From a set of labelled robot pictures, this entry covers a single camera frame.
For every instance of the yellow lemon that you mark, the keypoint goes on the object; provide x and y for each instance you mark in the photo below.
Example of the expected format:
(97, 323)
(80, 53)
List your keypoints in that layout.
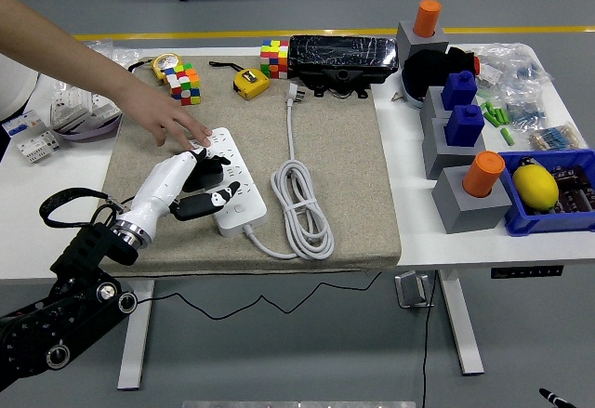
(534, 187)

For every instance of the silver metal bracket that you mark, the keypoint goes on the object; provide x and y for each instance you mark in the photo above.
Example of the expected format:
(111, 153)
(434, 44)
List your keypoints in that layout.
(409, 289)

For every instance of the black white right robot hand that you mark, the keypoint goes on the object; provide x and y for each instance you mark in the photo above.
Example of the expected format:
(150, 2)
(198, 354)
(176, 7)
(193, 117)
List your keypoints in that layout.
(553, 398)

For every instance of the white power strip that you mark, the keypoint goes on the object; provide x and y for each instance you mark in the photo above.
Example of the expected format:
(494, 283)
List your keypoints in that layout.
(248, 194)

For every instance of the person's forearm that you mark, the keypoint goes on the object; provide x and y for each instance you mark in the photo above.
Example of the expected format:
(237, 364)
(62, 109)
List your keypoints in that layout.
(60, 55)

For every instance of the orange cylinder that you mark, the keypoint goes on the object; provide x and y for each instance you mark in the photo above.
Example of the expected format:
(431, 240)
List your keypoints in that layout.
(427, 17)
(483, 173)

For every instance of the white round base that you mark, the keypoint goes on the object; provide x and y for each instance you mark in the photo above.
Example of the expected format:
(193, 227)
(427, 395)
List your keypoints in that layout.
(413, 99)

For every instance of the grey-brown mat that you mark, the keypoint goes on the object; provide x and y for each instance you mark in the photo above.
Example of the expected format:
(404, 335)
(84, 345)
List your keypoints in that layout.
(334, 171)

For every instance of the white table leg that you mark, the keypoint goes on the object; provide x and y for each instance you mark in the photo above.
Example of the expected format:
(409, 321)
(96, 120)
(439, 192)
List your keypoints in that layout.
(135, 333)
(458, 324)

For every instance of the person's hand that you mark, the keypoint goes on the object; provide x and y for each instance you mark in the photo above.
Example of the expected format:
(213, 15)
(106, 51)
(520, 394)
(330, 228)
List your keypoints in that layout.
(158, 117)

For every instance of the clear bag of nuts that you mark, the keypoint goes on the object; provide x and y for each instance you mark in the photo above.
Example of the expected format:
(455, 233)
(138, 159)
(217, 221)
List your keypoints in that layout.
(103, 48)

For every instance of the empty clear plastic bag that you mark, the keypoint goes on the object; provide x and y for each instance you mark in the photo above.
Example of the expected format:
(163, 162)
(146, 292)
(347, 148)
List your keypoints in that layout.
(123, 57)

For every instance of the clear bag of resistors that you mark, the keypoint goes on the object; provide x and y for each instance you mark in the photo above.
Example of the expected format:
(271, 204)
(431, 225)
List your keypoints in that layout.
(558, 137)

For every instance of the white blue circuit breaker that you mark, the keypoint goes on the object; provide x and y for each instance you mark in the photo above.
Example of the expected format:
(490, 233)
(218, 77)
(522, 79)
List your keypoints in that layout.
(28, 140)

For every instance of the red cap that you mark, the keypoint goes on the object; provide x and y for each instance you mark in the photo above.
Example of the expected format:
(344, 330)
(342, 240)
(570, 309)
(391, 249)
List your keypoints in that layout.
(477, 65)

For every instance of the person's torso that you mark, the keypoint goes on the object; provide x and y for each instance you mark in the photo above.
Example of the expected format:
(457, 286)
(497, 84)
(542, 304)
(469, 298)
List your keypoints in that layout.
(14, 92)

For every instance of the black plug adapter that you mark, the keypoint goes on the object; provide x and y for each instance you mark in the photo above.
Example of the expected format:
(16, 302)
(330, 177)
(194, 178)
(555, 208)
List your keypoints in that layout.
(207, 178)

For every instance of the black cloth bundle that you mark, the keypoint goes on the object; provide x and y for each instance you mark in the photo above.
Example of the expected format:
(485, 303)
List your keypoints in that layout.
(427, 71)

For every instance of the blue peg block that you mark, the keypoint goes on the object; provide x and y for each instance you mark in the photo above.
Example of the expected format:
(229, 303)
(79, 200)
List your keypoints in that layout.
(462, 127)
(458, 89)

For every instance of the blue plastic bin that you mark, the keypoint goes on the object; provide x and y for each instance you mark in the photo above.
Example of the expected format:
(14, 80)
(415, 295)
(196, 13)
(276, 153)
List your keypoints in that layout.
(525, 222)

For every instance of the black table control panel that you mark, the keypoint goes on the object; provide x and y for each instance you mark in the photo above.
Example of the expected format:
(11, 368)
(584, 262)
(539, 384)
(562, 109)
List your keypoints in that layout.
(525, 272)

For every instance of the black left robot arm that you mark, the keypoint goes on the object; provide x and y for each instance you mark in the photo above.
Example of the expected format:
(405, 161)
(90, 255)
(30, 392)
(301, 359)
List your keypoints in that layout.
(88, 250)

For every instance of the yellow black tape measure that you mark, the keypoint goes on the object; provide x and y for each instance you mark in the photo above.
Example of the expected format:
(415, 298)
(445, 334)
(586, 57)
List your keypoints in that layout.
(251, 83)

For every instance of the green battery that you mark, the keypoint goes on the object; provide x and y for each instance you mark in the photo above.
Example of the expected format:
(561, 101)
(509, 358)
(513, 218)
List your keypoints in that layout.
(487, 109)
(493, 118)
(507, 136)
(503, 116)

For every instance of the white-edged puzzle cube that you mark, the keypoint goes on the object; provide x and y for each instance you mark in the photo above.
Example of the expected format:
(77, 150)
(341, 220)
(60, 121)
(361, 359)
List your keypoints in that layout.
(183, 85)

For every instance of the black wrapped box device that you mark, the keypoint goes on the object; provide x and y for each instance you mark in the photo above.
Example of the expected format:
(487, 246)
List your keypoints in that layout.
(341, 55)

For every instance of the yellow tape measure round face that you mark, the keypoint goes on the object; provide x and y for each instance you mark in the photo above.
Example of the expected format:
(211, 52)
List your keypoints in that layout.
(166, 63)

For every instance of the clear bag blue components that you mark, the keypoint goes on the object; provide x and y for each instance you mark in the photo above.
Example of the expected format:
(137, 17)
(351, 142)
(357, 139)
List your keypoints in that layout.
(525, 110)
(511, 69)

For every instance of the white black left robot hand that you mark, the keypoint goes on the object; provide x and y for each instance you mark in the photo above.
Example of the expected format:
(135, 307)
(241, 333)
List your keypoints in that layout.
(158, 185)

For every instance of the dark brown components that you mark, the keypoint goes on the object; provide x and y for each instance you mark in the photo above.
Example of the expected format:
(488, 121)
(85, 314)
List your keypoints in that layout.
(576, 189)

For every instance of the grey square block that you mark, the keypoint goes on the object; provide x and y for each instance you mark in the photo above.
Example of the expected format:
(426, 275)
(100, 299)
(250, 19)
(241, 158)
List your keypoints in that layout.
(465, 213)
(441, 157)
(409, 41)
(432, 106)

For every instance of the neon stickerless puzzle cube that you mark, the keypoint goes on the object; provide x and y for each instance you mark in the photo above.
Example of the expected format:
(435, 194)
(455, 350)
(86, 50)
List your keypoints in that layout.
(274, 58)

